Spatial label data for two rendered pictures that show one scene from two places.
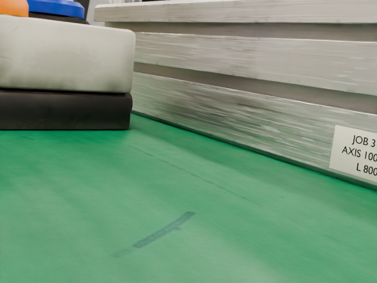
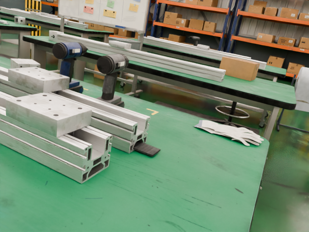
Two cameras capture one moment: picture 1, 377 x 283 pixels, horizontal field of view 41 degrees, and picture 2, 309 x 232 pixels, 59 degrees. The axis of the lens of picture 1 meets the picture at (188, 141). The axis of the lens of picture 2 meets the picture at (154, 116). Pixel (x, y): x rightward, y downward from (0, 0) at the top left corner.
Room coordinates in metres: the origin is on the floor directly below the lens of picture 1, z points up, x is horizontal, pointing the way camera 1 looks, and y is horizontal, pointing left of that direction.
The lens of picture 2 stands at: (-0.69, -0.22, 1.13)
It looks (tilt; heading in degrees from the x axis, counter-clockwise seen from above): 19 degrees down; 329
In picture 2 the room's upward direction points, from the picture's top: 10 degrees clockwise
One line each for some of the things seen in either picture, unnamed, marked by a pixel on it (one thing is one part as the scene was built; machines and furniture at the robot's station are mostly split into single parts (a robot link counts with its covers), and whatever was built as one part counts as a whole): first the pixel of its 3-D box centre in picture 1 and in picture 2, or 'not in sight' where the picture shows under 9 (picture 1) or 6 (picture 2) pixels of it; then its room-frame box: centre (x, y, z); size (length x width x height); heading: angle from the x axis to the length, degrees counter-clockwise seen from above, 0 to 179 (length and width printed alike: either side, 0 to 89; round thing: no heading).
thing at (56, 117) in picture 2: not in sight; (49, 118); (-0.05, -0.32, 0.87); 0.16 x 0.11 x 0.07; 35
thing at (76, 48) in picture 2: not in sight; (72, 70); (0.42, -0.47, 0.89); 0.20 x 0.08 x 0.22; 134
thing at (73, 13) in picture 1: (50, 16); not in sight; (0.31, 0.09, 0.84); 0.04 x 0.04 x 0.02
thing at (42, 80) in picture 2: not in sight; (39, 83); (0.27, -0.33, 0.87); 0.16 x 0.11 x 0.07; 35
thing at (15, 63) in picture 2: not in sight; (22, 72); (0.60, -0.30, 0.83); 0.11 x 0.10 x 0.10; 104
